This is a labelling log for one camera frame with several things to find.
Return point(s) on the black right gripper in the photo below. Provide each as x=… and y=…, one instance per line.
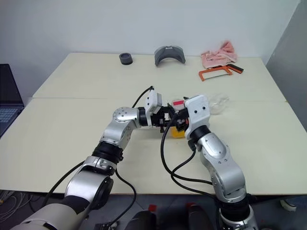
x=182, y=119

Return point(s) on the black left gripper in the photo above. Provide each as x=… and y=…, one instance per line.
x=160, y=118

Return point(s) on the clear bottle with orange drink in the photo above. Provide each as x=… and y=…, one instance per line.
x=178, y=134

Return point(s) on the clear wine glass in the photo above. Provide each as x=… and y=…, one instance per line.
x=219, y=103

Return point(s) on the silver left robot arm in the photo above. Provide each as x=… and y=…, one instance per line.
x=115, y=134

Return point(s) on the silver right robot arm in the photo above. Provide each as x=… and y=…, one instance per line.
x=216, y=148

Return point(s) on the orange hacksaw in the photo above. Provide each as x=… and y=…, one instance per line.
x=202, y=73

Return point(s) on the pink towel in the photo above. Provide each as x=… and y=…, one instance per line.
x=218, y=56

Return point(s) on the black round container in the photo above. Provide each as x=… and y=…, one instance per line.
x=125, y=59

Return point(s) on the red square patch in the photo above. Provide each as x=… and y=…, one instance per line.
x=152, y=207

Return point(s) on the dark rounded shape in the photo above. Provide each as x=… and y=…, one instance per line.
x=144, y=221
x=200, y=219

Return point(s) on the grey partition panel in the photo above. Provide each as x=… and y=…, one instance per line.
x=292, y=60

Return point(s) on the white shoe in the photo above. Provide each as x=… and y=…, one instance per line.
x=287, y=205

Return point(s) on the dark laptop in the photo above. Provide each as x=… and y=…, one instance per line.
x=8, y=95

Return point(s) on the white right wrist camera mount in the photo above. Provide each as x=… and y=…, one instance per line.
x=197, y=110

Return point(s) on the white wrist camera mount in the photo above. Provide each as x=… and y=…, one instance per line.
x=151, y=100
x=197, y=110

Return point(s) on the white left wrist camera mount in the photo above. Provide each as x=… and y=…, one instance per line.
x=151, y=100

